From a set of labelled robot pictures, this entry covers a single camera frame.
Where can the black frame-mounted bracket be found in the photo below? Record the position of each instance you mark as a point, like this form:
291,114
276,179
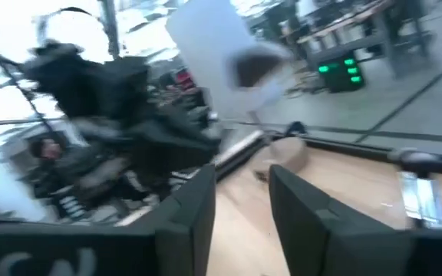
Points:
295,129

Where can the wooden workbench grey legs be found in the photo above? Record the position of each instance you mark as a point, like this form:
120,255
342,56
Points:
391,46

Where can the black aluminium table frame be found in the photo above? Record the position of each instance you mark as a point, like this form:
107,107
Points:
351,147

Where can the black computer green lights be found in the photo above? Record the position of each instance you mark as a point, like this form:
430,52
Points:
340,80

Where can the black frame-mounted knob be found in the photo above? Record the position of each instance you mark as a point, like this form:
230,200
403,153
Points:
411,159

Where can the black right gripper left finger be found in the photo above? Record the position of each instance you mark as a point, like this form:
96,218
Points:
167,249

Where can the clear acrylic brush holder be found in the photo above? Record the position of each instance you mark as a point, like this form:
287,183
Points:
420,199

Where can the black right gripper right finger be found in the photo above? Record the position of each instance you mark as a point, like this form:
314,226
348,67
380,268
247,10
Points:
320,249

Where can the person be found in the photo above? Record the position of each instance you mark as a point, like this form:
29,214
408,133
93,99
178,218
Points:
50,150

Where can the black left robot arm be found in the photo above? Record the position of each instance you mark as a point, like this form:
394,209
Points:
109,96

